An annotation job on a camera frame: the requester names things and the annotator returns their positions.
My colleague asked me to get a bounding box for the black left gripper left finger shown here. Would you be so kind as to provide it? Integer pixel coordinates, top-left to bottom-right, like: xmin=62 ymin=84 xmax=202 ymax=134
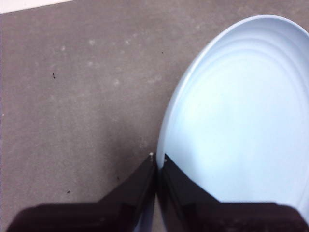
xmin=6 ymin=152 xmax=157 ymax=232

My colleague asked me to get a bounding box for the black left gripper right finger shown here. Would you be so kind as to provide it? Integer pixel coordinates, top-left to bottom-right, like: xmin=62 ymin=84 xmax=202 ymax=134
xmin=157 ymin=153 xmax=309 ymax=232

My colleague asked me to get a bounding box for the round blue plate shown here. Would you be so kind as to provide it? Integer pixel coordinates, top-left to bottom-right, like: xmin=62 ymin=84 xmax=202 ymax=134
xmin=135 ymin=14 xmax=309 ymax=232

